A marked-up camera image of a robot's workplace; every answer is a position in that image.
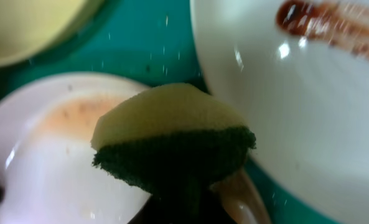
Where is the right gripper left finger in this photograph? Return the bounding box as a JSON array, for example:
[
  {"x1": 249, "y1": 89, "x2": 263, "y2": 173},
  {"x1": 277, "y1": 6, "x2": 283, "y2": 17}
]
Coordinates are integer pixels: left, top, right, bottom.
[{"x1": 128, "y1": 196, "x2": 166, "y2": 224}]

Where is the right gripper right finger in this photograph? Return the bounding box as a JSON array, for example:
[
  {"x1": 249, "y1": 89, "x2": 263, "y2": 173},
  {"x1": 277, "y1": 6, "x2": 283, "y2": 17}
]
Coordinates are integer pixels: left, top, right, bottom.
[{"x1": 210, "y1": 169, "x2": 271, "y2": 224}]

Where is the white front plate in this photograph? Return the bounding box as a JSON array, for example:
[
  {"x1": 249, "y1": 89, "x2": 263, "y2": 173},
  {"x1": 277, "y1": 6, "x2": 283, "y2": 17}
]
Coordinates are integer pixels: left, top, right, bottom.
[{"x1": 0, "y1": 72, "x2": 149, "y2": 223}]

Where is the yellow green sponge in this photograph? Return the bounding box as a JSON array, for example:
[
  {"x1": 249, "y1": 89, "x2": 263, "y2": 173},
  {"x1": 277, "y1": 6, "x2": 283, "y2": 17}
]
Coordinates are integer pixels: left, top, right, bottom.
[{"x1": 90, "y1": 82, "x2": 257, "y2": 215}]

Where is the teal plastic tray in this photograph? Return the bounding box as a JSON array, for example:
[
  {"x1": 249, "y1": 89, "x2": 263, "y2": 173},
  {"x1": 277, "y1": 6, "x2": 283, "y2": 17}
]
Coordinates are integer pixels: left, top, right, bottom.
[{"x1": 0, "y1": 0, "x2": 340, "y2": 224}]

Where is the white plate with sauce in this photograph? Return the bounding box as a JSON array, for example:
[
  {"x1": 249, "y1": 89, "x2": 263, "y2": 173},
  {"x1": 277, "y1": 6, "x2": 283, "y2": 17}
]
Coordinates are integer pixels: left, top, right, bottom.
[{"x1": 190, "y1": 1, "x2": 369, "y2": 223}]

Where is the yellow-green plate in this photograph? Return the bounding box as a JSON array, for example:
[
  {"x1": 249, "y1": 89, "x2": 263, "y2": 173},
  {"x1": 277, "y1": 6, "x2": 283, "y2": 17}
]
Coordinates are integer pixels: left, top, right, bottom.
[{"x1": 0, "y1": 0, "x2": 105, "y2": 67}]

